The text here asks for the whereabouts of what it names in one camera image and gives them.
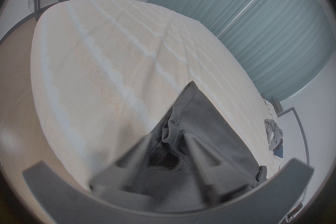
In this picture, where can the bed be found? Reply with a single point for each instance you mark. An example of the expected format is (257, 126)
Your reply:
(118, 60)

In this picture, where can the grey bedside table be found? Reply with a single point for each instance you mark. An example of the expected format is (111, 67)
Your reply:
(276, 104)

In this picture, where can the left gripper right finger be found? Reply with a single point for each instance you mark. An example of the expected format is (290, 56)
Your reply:
(210, 173)

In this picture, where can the pile of clothes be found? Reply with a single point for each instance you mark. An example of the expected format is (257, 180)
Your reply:
(273, 133)

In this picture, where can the white printed pillow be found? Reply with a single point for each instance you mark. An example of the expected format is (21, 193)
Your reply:
(270, 108)

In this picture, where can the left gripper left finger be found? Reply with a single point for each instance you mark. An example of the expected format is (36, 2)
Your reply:
(126, 173)

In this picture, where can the black T-shirt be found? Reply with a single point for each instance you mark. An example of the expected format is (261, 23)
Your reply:
(210, 125)

